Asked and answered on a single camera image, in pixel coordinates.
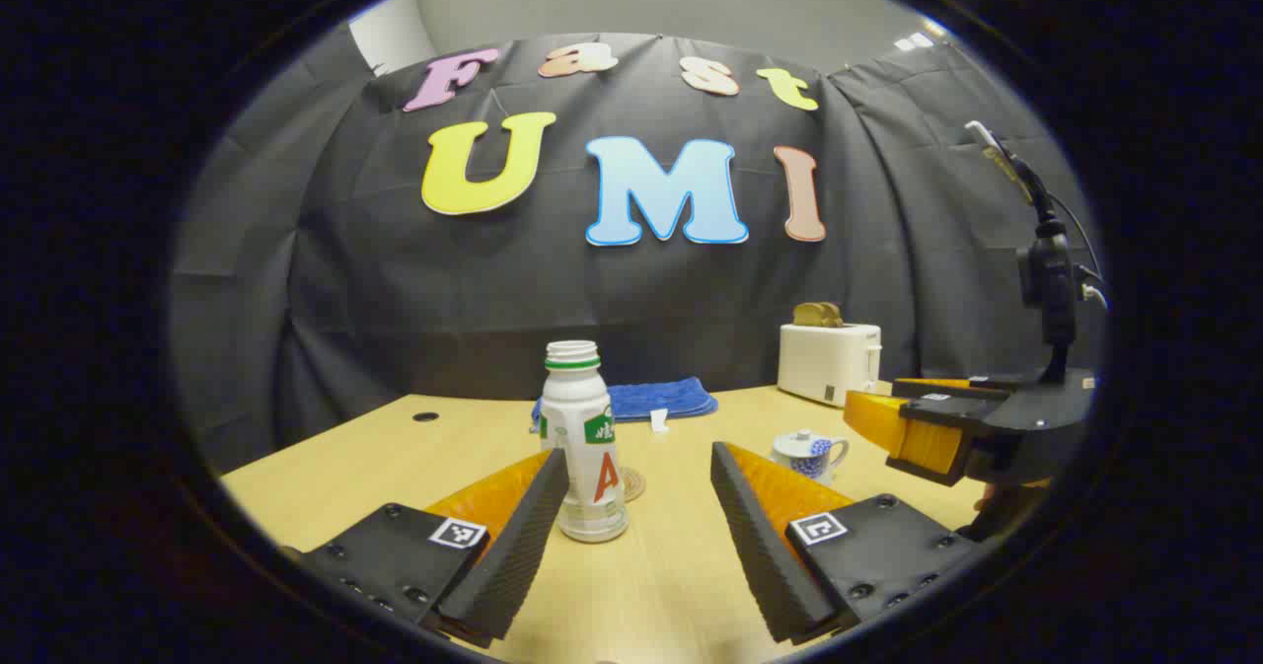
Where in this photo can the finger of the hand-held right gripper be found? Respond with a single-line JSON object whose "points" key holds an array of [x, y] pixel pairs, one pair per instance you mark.
{"points": [[908, 432], [947, 386]]}

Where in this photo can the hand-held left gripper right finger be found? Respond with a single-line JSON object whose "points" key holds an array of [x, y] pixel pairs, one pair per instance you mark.
{"points": [[760, 546]]}

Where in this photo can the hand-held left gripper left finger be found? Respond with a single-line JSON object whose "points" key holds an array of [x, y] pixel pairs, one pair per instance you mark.
{"points": [[523, 546]]}

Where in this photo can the round wooden coaster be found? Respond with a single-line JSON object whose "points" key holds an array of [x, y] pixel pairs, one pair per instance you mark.
{"points": [[633, 484]]}

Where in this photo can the white plastic water bottle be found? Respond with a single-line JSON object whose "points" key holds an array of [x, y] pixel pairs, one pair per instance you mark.
{"points": [[577, 417]]}

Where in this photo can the white toaster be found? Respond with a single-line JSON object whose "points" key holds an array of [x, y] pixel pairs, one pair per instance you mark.
{"points": [[824, 363]]}

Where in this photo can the brown bread slice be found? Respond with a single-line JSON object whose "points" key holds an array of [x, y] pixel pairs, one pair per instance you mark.
{"points": [[834, 316], [809, 315]]}

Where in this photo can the folded blue towel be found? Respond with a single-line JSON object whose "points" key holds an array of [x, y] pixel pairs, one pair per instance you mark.
{"points": [[651, 398]]}

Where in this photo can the black backdrop cloth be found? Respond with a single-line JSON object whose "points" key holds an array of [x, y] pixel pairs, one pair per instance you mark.
{"points": [[395, 279]]}

